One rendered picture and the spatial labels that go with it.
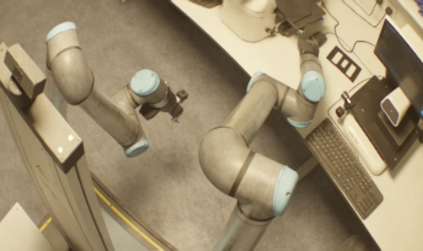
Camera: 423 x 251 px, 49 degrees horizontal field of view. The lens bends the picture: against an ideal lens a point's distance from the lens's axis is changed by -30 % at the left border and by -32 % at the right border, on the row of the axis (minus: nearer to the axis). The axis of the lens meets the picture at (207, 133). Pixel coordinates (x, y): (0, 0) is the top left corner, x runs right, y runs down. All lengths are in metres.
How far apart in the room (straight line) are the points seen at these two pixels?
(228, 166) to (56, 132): 0.62
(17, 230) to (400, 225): 1.54
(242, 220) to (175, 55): 1.71
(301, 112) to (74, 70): 0.79
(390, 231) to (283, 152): 1.10
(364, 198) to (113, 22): 1.86
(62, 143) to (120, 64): 2.21
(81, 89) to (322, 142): 0.93
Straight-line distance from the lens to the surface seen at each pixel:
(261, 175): 1.43
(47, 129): 0.93
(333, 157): 2.11
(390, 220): 2.14
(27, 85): 0.90
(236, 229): 1.56
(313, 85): 1.90
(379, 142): 2.12
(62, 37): 1.61
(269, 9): 2.13
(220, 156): 1.46
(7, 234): 1.91
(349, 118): 2.17
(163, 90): 2.12
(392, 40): 1.91
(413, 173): 2.28
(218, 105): 2.99
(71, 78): 1.56
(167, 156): 2.86
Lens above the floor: 2.60
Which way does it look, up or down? 63 degrees down
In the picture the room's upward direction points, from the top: 11 degrees clockwise
